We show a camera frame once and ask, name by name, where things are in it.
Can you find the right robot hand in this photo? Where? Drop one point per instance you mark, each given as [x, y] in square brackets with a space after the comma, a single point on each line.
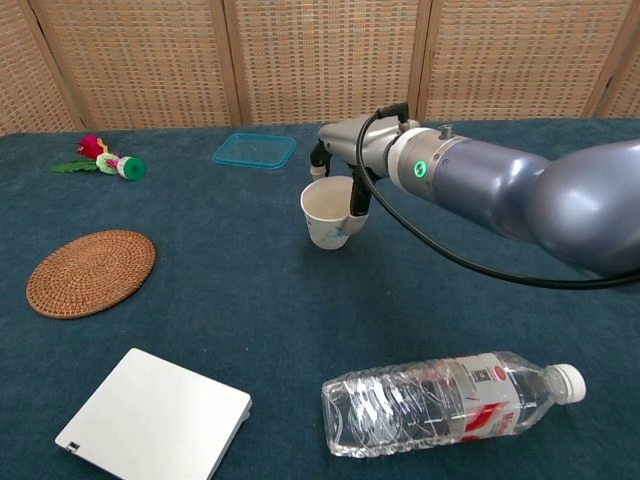
[350, 145]

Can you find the white paper cup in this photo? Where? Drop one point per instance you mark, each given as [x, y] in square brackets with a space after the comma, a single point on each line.
[325, 230]

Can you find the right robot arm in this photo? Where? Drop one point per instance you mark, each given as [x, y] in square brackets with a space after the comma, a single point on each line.
[500, 180]

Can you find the round woven rattan coaster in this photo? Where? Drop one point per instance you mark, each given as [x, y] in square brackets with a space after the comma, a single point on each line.
[90, 272]

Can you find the woven bamboo folding screen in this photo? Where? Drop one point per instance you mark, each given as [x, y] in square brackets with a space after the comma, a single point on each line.
[320, 55]

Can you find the teal plastic container lid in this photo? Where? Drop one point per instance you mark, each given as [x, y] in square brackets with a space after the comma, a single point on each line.
[255, 150]

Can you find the blue felt table cover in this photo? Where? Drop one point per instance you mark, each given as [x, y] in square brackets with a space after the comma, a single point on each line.
[240, 280]

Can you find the colourful feather shuttlecock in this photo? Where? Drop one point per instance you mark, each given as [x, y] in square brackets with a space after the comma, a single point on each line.
[132, 168]

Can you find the large clear water bottle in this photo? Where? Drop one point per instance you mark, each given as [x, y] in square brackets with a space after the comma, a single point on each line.
[400, 405]

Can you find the white flat square box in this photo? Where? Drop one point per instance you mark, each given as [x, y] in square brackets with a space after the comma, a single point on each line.
[150, 420]

